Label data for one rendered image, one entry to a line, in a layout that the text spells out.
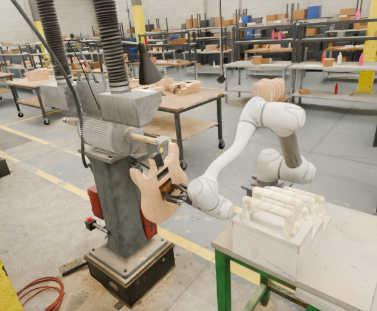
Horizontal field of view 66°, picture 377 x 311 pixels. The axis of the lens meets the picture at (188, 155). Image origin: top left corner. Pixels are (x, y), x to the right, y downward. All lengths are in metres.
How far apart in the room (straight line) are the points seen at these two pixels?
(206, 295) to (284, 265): 1.25
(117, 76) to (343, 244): 1.28
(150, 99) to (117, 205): 0.88
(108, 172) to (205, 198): 0.85
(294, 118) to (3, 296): 1.40
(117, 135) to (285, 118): 0.92
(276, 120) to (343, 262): 0.70
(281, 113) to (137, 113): 0.70
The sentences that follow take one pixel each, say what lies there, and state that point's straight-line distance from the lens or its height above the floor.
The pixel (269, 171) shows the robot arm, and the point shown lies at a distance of 2.09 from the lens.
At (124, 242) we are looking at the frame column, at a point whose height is 0.42.
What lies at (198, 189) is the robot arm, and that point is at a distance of 1.24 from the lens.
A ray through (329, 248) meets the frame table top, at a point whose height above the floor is 0.93.
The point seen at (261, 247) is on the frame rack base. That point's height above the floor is 1.02.
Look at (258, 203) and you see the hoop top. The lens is 1.10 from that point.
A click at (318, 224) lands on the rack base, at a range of 1.36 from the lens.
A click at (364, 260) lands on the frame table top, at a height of 0.93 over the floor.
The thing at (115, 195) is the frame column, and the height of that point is 0.82.
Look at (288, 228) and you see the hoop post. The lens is 1.10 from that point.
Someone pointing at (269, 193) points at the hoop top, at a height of 1.21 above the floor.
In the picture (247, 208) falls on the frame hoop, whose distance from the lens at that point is 1.14.
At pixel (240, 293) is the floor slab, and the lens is 2.38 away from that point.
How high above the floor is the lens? 1.82
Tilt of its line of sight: 24 degrees down
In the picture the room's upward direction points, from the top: 5 degrees counter-clockwise
